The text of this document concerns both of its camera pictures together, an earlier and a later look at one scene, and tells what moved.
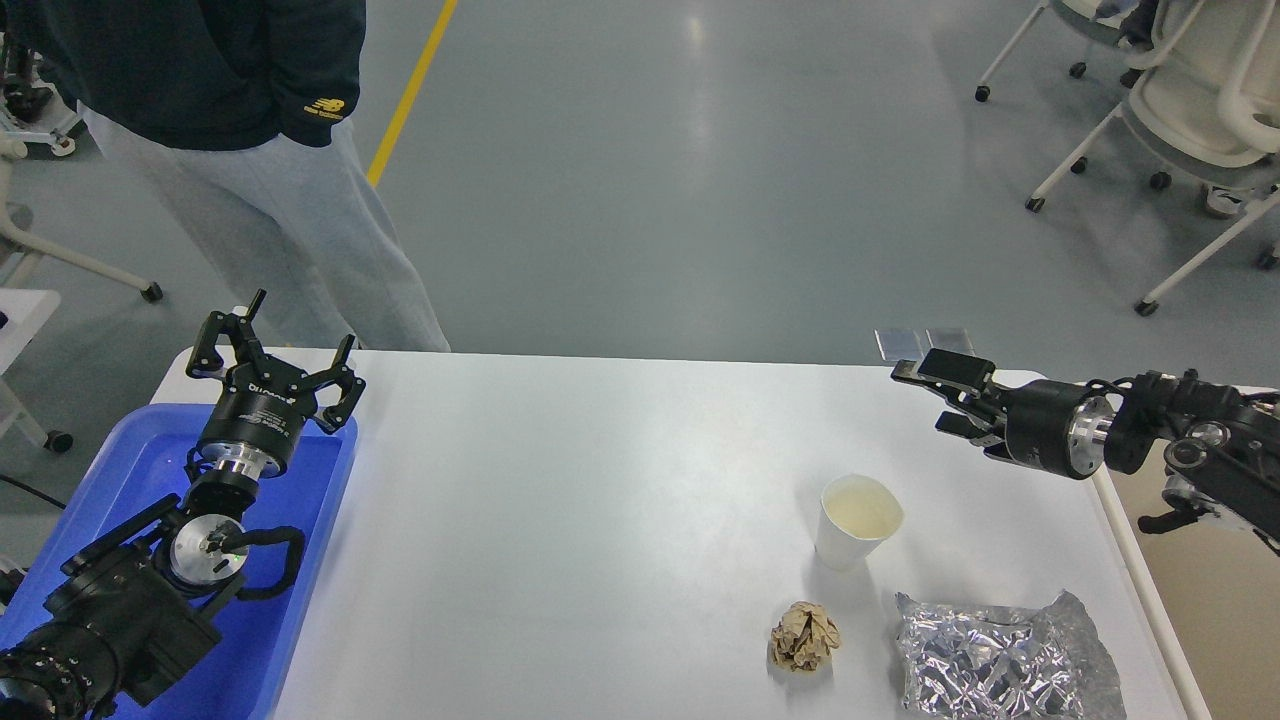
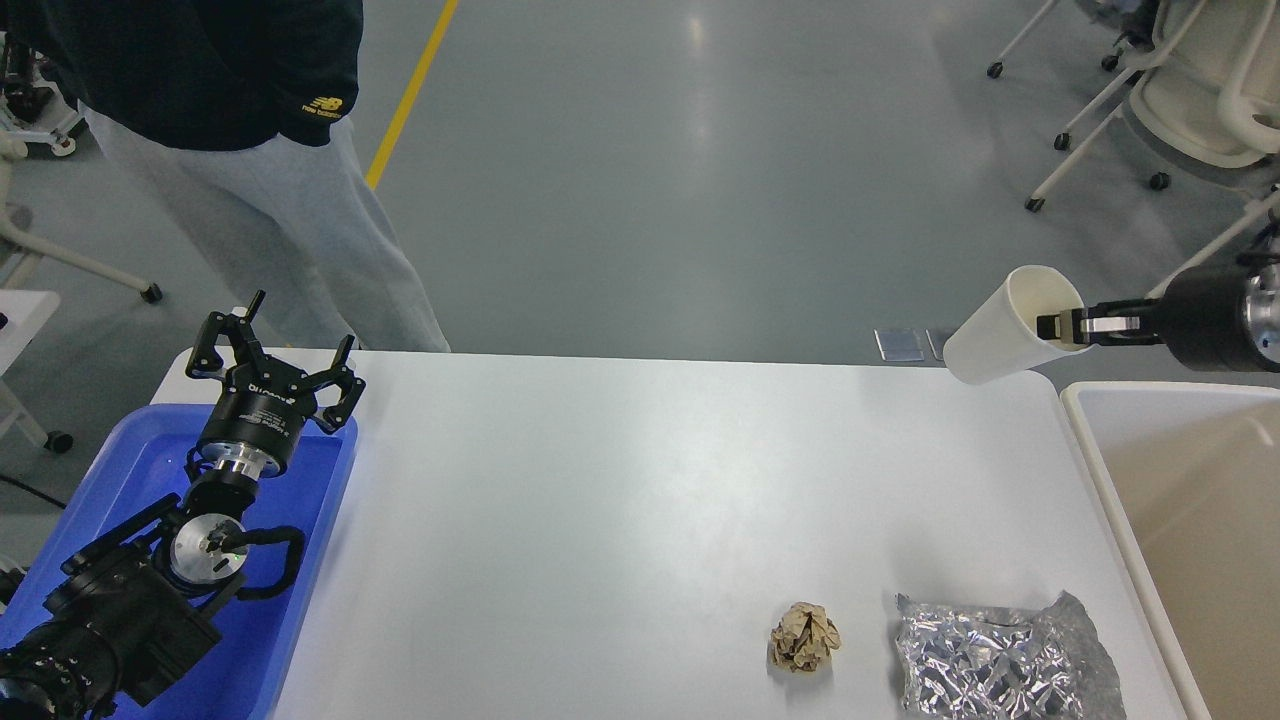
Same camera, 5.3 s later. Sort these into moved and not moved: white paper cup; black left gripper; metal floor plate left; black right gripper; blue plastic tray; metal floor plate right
Moved: black right gripper; white paper cup
Not moved: metal floor plate left; blue plastic tray; metal floor plate right; black left gripper
